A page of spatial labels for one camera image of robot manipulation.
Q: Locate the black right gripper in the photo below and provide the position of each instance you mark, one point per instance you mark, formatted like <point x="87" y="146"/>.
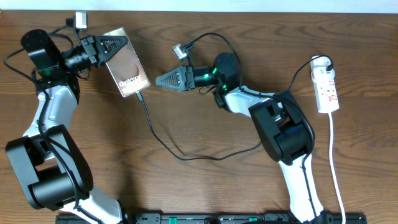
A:
<point x="185" y="79"/>

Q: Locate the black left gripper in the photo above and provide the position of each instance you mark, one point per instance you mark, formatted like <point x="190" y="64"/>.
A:
<point x="96" y="43"/>

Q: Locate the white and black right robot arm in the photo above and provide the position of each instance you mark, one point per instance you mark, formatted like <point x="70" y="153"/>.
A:
<point x="284" y="131"/>

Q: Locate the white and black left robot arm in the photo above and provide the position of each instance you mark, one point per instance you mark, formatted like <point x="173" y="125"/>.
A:
<point x="48" y="164"/>

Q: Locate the white power strip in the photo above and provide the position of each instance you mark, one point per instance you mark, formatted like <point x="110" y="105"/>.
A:
<point x="323" y="78"/>

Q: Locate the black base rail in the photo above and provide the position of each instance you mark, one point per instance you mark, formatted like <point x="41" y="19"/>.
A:
<point x="284" y="217"/>

